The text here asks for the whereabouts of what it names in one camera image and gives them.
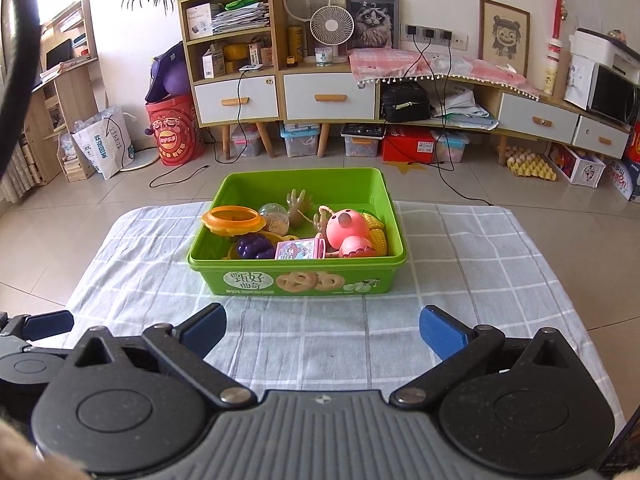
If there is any clear pink capsule ball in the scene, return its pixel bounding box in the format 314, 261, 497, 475
260, 202, 290, 235

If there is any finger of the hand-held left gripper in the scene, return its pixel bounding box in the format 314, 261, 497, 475
0, 310, 75, 356

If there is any white wall socket row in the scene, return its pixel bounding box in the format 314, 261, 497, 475
404, 24, 468, 51

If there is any wooden desk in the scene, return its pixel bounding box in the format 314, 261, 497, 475
22, 0, 108, 183

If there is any stack of books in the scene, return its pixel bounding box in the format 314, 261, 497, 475
60, 132, 96, 183

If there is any white paper bag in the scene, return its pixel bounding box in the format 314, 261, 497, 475
71, 105, 136, 181

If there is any small pink printed box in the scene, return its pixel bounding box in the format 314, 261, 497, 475
275, 238, 326, 261

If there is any white carton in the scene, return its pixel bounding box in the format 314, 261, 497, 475
201, 44, 226, 80

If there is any stack of papers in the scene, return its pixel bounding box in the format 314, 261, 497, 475
212, 0, 271, 36

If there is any beige fuzzy cloth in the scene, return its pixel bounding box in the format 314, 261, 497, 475
0, 407, 86, 480

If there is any folded light blue cloth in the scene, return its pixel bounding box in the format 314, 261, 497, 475
432, 87, 499, 131

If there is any red printed bucket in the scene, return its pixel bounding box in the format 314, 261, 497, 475
146, 94, 205, 167

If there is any black monitor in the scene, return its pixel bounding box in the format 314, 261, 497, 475
45, 39, 73, 68

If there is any tall wooden shelf cabinet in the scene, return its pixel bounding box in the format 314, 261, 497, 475
177, 0, 284, 160

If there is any black bag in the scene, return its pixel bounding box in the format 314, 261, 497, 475
381, 80, 432, 123

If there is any framed cat picture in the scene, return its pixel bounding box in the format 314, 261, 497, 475
345, 0, 401, 51

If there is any white printer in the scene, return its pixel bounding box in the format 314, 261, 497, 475
570, 29, 640, 73

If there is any pink pig toy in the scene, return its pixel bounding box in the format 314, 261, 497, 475
320, 207, 376, 260

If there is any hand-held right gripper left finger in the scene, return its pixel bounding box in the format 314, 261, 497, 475
72, 304, 258, 411

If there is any white red bottle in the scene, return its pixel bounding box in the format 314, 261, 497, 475
544, 37, 562, 97

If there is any green plastic box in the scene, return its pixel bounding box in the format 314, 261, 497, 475
187, 167, 407, 297

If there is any white drawer orange handle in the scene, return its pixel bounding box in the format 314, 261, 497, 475
283, 74, 376, 120
572, 117, 630, 160
194, 76, 280, 123
498, 94, 581, 141

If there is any yellow plastic cup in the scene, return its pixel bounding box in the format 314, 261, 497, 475
227, 230, 301, 261

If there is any clear storage box black lid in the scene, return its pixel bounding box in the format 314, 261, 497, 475
341, 125, 386, 161

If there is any yellow can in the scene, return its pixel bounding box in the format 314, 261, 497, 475
287, 25, 306, 69

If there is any purple ball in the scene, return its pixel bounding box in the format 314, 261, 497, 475
162, 62, 187, 98

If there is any orange pineapple slice toy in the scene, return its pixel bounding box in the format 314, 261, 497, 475
201, 205, 266, 237

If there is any yellow egg tray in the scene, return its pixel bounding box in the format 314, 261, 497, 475
505, 144, 558, 181

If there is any small carton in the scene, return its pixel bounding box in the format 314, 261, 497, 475
248, 37, 273, 68

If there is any yellow round tin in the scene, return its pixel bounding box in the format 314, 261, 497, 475
223, 44, 249, 73

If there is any white printed sheet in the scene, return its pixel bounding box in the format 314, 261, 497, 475
565, 55, 596, 111

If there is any black hanging cable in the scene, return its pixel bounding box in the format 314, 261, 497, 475
212, 70, 251, 163

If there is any small white desk fan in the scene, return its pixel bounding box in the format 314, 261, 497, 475
309, 6, 355, 65

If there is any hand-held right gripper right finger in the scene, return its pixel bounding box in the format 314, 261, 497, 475
390, 305, 573, 409

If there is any pink tasselled cloth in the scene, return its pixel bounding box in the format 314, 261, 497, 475
348, 47, 542, 101

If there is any black floor cable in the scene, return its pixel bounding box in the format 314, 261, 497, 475
148, 164, 208, 188

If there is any beige pleated curtain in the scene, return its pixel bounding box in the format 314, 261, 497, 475
0, 145, 38, 206

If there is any white round base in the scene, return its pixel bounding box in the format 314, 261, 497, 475
120, 146, 162, 171

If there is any purple grapes toy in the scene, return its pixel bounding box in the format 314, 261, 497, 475
236, 232, 277, 261

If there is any dark purple bag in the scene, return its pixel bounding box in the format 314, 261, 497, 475
145, 42, 185, 103

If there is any clear storage box blue lid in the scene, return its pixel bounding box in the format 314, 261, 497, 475
280, 124, 321, 158

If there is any red shoebox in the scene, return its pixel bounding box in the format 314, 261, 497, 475
382, 126, 437, 163

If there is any curved wooden stand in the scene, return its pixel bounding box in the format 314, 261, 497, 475
378, 74, 632, 166

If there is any white printed storage box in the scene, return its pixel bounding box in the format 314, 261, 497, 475
546, 142, 607, 190

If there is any black microwave oven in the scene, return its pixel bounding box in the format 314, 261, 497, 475
586, 62, 640, 127

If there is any low wooden cabinet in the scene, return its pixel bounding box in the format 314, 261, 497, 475
279, 67, 382, 147

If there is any yellow corn toy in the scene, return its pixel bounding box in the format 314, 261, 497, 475
361, 212, 388, 256

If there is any black strap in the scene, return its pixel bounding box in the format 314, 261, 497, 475
0, 0, 43, 171

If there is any framed cartoon girl picture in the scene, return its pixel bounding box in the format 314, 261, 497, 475
478, 0, 531, 78

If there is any blue white box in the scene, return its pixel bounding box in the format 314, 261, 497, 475
607, 157, 640, 202

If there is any grey checked tablecloth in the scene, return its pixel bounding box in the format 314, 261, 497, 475
65, 200, 626, 441

